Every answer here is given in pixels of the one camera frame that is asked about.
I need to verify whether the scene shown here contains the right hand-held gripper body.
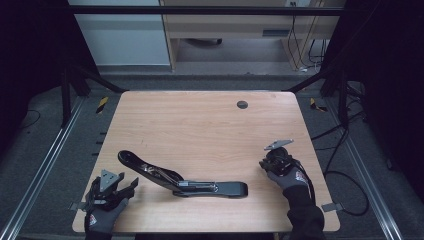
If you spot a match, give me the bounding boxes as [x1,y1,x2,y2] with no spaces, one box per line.
[262,139,298,178]

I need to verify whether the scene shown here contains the black horizontal frame bar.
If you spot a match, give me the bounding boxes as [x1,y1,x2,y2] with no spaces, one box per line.
[69,5,346,16]

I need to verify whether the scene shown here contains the light wooden desk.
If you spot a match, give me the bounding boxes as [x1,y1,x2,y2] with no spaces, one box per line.
[159,0,346,72]

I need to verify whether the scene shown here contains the white cabinet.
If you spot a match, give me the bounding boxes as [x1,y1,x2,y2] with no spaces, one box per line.
[69,0,171,67]

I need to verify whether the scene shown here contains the thin black floor cable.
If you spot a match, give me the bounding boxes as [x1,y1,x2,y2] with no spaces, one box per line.
[16,109,42,130]

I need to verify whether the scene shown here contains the black cable bundle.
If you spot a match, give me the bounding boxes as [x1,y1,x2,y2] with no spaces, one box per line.
[307,39,330,68]

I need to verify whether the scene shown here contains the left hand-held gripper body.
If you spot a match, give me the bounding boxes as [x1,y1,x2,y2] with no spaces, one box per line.
[84,169,130,213]

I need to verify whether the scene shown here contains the yellow clamp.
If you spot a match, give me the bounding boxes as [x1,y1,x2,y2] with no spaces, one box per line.
[309,97,328,113]
[95,96,110,115]

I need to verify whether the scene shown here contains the yellow clamp left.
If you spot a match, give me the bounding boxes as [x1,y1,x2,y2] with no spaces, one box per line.
[95,96,110,115]

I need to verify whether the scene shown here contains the black frame strut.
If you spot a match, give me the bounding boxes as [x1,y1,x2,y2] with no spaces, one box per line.
[60,63,129,128]
[283,66,350,129]

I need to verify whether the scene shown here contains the black hanging cable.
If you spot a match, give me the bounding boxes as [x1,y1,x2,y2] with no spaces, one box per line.
[287,1,302,70]

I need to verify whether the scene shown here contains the aluminium floor rail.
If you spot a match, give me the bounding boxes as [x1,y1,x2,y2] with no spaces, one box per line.
[324,98,404,240]
[0,96,86,240]

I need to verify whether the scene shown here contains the person's right hand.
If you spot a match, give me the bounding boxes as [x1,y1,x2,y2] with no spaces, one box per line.
[266,164,311,192]

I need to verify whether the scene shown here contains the yellow clamp right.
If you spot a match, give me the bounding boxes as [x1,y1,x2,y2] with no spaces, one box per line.
[309,97,328,113]

